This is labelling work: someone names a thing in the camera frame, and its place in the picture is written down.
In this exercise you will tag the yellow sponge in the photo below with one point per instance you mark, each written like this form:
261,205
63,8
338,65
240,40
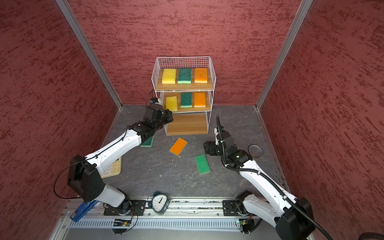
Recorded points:
172,103
169,76

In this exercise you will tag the green analog clock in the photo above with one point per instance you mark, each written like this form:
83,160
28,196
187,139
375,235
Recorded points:
159,203

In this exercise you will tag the left circuit board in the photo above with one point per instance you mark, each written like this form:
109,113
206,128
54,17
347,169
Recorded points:
122,223

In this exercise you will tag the blue stapler tool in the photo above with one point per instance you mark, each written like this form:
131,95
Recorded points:
82,210

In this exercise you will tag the dark green sponge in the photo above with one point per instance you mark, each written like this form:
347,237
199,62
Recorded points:
186,100
148,143
185,76

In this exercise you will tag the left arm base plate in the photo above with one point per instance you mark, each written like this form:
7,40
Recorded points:
136,207

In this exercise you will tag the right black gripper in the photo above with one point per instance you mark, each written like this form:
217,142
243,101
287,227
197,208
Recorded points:
210,146

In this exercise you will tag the orange sponge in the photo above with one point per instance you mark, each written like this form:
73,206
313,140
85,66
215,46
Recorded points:
201,75
178,146
200,100

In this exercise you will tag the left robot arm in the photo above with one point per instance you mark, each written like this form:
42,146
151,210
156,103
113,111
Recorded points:
85,172

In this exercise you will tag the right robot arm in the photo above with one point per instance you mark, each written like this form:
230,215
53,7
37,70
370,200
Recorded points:
290,216

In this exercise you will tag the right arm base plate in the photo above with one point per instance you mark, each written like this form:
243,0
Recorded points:
242,209

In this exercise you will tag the right circuit board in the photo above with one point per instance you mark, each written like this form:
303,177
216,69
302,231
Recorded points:
246,226

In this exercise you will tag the light green sponge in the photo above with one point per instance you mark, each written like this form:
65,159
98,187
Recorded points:
202,164

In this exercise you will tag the circuit board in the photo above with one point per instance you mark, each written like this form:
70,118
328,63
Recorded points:
246,226
122,223

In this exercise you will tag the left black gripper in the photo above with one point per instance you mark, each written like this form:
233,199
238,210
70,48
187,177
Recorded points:
167,113

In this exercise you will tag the white wire wooden shelf rack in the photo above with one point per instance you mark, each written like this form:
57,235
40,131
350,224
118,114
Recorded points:
187,121

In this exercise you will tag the cream calculator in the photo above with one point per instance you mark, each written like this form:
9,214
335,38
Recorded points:
113,170

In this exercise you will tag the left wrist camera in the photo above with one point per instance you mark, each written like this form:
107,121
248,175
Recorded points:
156,101

